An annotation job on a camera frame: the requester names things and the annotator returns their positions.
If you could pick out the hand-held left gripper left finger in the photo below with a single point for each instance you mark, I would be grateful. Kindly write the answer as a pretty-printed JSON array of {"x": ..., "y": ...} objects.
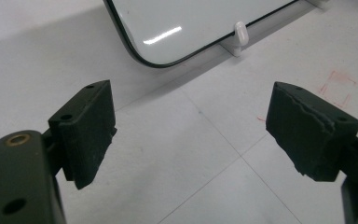
[{"x": 85, "y": 130}]

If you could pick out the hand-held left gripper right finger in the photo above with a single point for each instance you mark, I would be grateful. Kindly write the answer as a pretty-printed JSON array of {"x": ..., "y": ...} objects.
[{"x": 307, "y": 133}]

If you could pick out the white whiteboard with black rim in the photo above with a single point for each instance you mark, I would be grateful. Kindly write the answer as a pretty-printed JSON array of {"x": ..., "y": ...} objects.
[{"x": 183, "y": 18}]

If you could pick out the white whiteboard stand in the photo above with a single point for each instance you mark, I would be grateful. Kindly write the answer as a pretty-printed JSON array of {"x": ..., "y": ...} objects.
[{"x": 241, "y": 31}]

